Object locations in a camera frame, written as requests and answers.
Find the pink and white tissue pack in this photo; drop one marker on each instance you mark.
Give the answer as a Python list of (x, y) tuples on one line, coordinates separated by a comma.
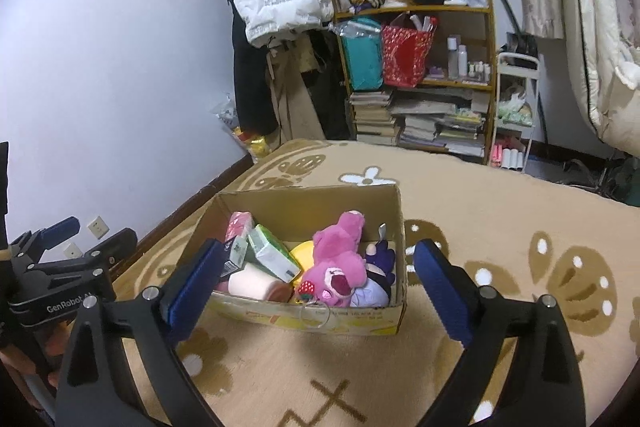
[(240, 224)]

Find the person's left hand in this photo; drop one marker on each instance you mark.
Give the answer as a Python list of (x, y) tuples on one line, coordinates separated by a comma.
[(52, 347)]

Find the stack of old books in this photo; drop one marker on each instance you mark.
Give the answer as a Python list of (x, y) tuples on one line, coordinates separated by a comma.
[(372, 117)]

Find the yellow plush toy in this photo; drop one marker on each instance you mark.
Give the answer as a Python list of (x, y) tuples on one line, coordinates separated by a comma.
[(304, 254)]

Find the cardboard box with yellow print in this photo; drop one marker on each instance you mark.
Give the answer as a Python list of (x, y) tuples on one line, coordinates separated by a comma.
[(280, 207)]

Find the row of small bottles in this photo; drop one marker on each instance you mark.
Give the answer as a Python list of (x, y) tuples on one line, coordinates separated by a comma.
[(479, 72)]

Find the red patterned bag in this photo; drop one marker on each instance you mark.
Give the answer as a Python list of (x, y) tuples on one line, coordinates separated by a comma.
[(405, 54)]

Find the white duvet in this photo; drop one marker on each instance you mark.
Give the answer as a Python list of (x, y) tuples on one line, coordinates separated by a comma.
[(600, 32)]

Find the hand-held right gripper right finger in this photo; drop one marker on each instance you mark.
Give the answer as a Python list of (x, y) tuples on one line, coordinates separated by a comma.
[(442, 292)]

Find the white wall socket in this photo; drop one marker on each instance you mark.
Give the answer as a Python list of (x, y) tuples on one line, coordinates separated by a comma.
[(73, 251), (98, 227)]

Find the clear snack bag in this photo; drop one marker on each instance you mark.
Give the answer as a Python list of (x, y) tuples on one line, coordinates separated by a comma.
[(245, 137)]

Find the pile of papers and books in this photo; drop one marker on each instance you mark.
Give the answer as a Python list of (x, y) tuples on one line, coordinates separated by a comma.
[(440, 122)]

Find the white storage cart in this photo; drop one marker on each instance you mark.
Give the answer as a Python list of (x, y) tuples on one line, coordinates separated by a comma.
[(515, 117)]

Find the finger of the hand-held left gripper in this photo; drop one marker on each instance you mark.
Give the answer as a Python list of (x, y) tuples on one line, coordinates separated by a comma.
[(107, 249), (60, 228)]

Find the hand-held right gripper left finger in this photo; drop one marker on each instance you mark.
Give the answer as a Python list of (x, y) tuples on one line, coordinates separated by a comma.
[(192, 287)]

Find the pale pink soft roll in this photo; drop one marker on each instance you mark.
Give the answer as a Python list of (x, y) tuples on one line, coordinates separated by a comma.
[(255, 283)]

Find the pink bear plush toy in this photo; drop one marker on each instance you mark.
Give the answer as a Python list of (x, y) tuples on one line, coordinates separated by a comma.
[(335, 257)]

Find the beige hanging garment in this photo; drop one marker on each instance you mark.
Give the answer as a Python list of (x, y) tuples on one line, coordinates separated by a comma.
[(295, 97)]

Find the teal bag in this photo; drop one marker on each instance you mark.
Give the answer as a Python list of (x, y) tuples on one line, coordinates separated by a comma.
[(362, 57)]

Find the white bottle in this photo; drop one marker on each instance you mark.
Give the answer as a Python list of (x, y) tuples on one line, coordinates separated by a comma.
[(462, 62), (452, 57)]

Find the yellow wooden shelf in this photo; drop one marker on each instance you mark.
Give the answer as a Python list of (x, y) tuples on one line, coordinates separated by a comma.
[(492, 47)]

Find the green tissue pack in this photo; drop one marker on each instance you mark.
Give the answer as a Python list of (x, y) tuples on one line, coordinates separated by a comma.
[(272, 252)]

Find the purple plush toy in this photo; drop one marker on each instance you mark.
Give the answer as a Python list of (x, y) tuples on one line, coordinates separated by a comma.
[(377, 272)]

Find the black hanging clothes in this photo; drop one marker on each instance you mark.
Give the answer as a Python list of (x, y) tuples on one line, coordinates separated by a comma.
[(252, 87)]

